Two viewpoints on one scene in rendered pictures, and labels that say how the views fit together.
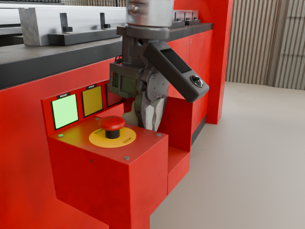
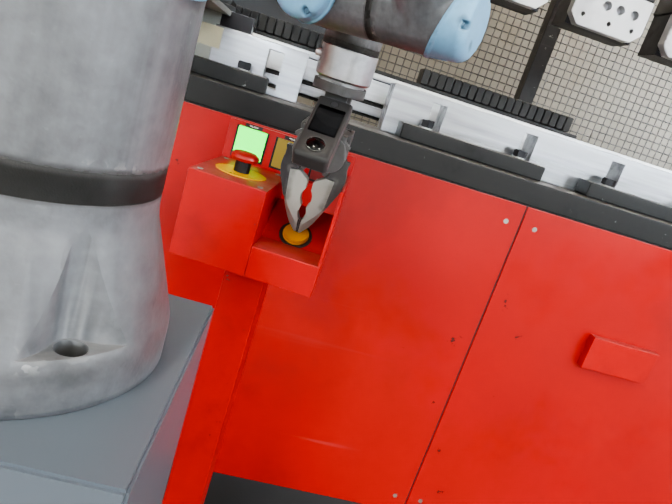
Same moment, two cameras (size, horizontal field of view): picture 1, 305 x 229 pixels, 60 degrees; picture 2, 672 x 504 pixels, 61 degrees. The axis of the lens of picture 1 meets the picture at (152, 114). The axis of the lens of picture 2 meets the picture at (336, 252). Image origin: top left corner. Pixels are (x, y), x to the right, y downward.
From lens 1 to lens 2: 0.70 m
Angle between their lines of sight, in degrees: 55
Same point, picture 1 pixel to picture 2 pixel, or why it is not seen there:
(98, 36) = (477, 155)
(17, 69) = (288, 115)
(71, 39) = (413, 134)
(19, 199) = not seen: hidden behind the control
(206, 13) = not seen: outside the picture
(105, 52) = (445, 168)
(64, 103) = (251, 134)
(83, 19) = (479, 127)
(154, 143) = (238, 182)
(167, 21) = (337, 72)
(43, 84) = not seen: hidden behind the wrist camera
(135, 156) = (205, 171)
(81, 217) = (283, 356)
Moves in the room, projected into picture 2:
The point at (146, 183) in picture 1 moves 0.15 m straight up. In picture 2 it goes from (208, 214) to (237, 100)
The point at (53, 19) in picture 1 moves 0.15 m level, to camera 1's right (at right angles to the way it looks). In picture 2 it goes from (418, 106) to (465, 121)
